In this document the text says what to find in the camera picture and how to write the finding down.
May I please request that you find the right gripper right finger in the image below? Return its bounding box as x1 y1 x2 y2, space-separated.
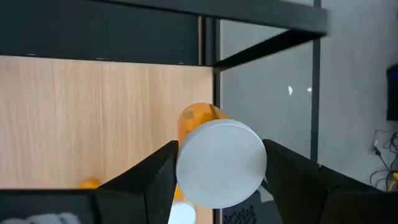
262 139 398 224

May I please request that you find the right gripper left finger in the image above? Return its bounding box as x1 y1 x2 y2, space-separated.
93 140 180 224

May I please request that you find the light wooden shelf board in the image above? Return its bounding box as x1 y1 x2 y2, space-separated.
0 55 215 224

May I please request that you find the black perforated box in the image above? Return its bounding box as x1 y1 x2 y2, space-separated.
222 189 261 224

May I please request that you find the black electronic box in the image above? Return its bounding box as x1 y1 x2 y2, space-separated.
386 63 398 121

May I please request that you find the black cable tangle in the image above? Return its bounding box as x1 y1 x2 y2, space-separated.
369 128 398 191

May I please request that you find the black table frame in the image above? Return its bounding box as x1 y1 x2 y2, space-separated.
198 15 223 224

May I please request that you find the black shelf frame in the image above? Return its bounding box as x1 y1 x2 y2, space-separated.
102 0 330 72

